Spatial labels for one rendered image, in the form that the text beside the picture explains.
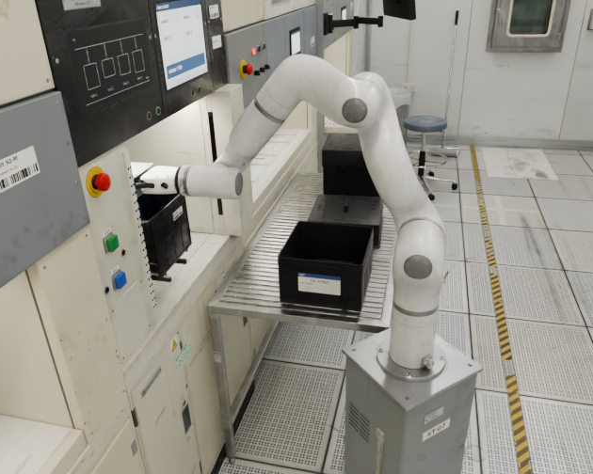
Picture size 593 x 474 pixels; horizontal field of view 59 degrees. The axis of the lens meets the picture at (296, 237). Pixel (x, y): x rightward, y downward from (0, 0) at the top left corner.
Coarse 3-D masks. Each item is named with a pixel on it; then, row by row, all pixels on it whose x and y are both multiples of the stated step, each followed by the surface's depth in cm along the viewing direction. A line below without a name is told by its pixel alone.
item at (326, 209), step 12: (324, 204) 221; (336, 204) 221; (348, 204) 218; (360, 204) 220; (372, 204) 220; (312, 216) 211; (324, 216) 210; (336, 216) 210; (348, 216) 210; (360, 216) 209; (372, 216) 209
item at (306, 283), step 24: (288, 240) 179; (312, 240) 193; (336, 240) 190; (360, 240) 188; (288, 264) 168; (312, 264) 165; (336, 264) 163; (360, 264) 192; (288, 288) 172; (312, 288) 169; (336, 288) 167; (360, 288) 165
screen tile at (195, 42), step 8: (184, 16) 147; (192, 16) 151; (184, 24) 147; (192, 24) 152; (200, 24) 157; (200, 32) 158; (192, 40) 152; (200, 40) 158; (192, 48) 153; (200, 48) 158
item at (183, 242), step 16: (144, 208) 160; (160, 208) 158; (176, 208) 151; (144, 224) 136; (160, 224) 143; (176, 224) 152; (160, 240) 143; (176, 240) 153; (160, 256) 144; (176, 256) 153; (160, 272) 144
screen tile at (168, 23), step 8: (160, 16) 134; (168, 16) 138; (160, 24) 134; (168, 24) 138; (176, 24) 142; (168, 32) 139; (176, 40) 143; (168, 48) 139; (176, 48) 143; (168, 56) 140; (176, 56) 144
